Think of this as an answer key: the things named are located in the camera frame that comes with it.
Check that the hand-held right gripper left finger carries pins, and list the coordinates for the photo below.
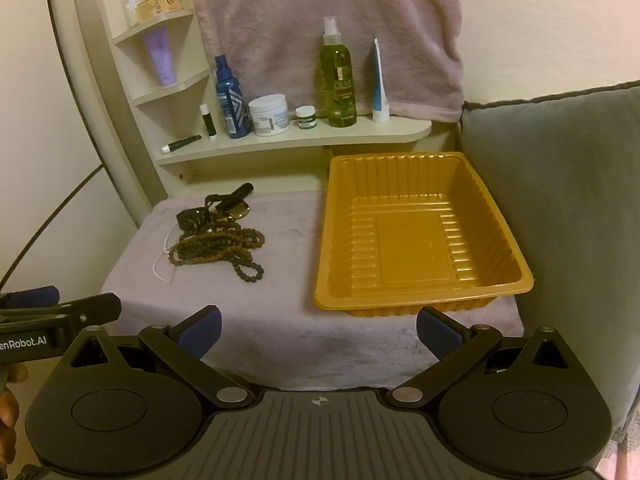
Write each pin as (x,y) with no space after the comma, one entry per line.
(202,334)

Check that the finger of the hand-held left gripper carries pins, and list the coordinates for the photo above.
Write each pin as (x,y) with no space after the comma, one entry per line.
(95,307)
(32,297)

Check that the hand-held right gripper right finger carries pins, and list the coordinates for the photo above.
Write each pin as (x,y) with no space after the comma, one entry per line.
(436,334)

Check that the yellow plastic tray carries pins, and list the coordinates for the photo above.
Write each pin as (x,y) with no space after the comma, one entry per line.
(415,240)

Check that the gold oval pendant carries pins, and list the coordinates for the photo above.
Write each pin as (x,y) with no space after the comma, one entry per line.
(239,208)

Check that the person's left hand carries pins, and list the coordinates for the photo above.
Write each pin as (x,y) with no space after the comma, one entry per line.
(9,425)

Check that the mauve fleece blanket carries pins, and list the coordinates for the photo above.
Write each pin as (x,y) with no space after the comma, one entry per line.
(280,340)

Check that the black cylindrical tube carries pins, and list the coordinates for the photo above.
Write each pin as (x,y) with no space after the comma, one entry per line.
(242,191)

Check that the grey cushion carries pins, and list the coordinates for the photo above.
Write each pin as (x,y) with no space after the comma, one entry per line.
(560,210)

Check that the dark tube with white cap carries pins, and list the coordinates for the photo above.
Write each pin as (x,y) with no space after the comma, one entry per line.
(182,143)

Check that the white and green lip balm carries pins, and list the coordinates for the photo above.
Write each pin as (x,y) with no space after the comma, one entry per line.
(209,122)

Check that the cream corner shelf unit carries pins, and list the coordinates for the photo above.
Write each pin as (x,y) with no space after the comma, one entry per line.
(300,142)

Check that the white cream jar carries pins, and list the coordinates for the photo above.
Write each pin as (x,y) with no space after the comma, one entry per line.
(270,117)

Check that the blue spray bottle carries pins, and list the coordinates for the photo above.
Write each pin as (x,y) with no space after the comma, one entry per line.
(232,105)

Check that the small green and white jar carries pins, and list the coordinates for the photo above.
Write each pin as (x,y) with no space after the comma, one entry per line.
(306,119)

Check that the white and blue tube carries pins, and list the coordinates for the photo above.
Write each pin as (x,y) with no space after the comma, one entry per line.
(380,95)

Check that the purple tube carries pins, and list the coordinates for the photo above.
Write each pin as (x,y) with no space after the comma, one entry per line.
(161,57)

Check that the green spray bottle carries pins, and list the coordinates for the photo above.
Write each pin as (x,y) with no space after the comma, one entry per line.
(340,90)

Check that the orange cardboard box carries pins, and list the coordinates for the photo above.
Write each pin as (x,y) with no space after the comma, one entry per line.
(160,7)

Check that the clear white bottle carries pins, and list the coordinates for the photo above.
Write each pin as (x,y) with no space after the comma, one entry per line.
(130,2)

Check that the mauve hanging towel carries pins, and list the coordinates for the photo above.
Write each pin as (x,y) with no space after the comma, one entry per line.
(325,10)

